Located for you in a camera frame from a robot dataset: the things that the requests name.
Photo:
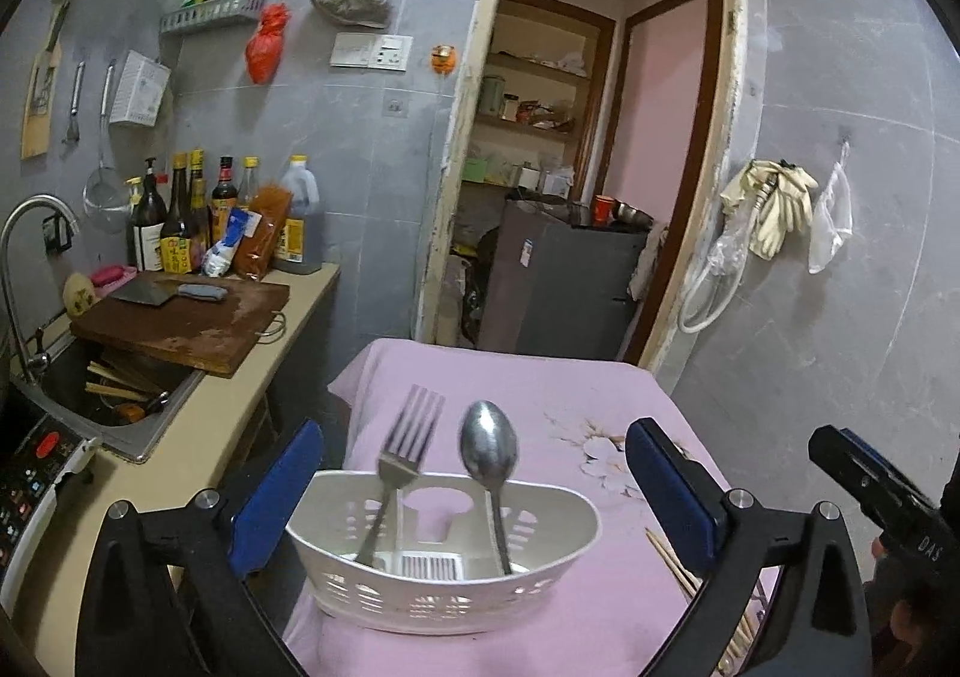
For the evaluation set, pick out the steel spoon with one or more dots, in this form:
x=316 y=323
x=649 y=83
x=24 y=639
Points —
x=488 y=449

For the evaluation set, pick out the chrome faucet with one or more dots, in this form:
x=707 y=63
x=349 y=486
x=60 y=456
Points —
x=16 y=271

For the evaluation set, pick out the large oil jug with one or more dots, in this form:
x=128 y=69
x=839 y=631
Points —
x=299 y=248

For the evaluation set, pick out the hanging clear plastic bag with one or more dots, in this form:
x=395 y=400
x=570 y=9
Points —
x=833 y=223

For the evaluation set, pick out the pink floral table cloth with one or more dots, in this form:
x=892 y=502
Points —
x=615 y=607

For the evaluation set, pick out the grey small fridge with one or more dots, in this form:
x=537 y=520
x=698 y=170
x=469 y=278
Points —
x=559 y=288

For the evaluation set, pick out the person right hand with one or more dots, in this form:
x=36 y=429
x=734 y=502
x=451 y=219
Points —
x=897 y=639

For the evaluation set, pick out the hanging wooden board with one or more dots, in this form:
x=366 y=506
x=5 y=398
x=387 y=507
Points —
x=35 y=129

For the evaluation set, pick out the dark soy sauce bottle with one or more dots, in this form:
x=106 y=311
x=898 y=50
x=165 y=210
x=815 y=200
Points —
x=177 y=234

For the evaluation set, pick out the white wall switch socket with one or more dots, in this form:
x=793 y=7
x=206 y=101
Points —
x=368 y=51

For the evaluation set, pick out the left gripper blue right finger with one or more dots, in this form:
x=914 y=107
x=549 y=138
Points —
x=684 y=497

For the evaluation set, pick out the steel sink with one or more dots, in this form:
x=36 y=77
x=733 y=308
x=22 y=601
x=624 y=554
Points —
x=125 y=400

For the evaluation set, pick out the orange wall hook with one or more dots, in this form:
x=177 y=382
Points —
x=443 y=59

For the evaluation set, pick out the hanging mesh strainer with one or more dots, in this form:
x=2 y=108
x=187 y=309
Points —
x=105 y=196

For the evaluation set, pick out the hanging rubber gloves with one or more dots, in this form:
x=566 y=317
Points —
x=778 y=199

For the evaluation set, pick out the steel fork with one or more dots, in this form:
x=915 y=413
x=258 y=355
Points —
x=402 y=455

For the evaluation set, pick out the wooden cutting board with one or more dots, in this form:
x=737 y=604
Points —
x=212 y=337

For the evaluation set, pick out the wine bottle white label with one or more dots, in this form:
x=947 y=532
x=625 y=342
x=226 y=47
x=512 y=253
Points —
x=148 y=219

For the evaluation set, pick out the red plastic bag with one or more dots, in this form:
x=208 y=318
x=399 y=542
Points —
x=263 y=51

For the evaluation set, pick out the induction cooker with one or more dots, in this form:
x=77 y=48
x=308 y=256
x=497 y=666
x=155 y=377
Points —
x=40 y=457

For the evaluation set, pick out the orange noodle packet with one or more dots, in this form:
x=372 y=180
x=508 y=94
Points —
x=266 y=217

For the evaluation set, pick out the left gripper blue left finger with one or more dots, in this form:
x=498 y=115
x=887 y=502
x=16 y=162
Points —
x=269 y=491

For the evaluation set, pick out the red cup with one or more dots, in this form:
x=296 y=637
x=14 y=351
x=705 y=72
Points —
x=602 y=210

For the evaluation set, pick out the white plastic utensil caddy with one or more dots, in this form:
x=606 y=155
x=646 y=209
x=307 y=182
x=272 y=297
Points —
x=429 y=566

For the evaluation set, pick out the grey wall shelf rack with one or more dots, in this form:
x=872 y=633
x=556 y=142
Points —
x=209 y=15

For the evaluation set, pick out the white hanging box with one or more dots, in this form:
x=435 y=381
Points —
x=139 y=94

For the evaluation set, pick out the wooden chopstick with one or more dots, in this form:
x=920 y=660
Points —
x=688 y=582

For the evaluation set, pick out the cleaver with grey handle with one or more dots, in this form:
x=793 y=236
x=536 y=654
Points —
x=146 y=291

